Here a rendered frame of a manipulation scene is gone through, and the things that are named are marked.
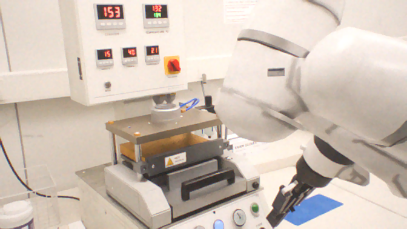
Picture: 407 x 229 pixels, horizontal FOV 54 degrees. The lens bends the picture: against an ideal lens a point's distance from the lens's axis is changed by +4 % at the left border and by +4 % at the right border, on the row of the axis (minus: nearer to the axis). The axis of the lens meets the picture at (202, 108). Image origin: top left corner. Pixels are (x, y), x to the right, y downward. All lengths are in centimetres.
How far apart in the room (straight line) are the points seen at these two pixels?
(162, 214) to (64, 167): 79
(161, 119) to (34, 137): 67
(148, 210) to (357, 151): 45
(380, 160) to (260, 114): 30
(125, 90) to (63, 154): 55
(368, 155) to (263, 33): 30
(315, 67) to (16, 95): 120
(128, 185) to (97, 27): 42
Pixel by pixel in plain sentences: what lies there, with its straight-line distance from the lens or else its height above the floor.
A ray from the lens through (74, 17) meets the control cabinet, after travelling 107.
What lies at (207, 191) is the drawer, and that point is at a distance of 95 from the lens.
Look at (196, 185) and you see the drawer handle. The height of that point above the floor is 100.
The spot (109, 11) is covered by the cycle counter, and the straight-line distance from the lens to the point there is 109.
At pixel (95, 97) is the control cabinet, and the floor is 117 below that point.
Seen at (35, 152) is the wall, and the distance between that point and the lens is 158.
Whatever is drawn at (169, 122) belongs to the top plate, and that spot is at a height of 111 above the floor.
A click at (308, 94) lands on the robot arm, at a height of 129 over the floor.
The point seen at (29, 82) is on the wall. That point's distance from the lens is 148.
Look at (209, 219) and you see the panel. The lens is 96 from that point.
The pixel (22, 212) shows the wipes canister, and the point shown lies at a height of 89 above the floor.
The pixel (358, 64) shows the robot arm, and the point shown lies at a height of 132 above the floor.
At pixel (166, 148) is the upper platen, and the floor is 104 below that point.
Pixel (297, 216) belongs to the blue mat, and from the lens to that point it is 132.
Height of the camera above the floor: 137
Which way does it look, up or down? 13 degrees down
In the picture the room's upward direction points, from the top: 2 degrees counter-clockwise
